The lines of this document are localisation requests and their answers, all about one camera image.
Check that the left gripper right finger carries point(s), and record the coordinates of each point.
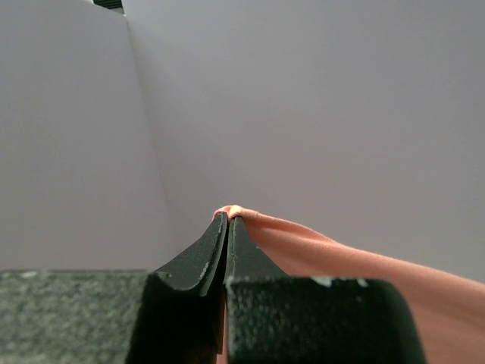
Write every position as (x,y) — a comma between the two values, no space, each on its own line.
(273,317)

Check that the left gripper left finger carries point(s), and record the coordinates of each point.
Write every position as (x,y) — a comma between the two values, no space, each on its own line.
(181,315)

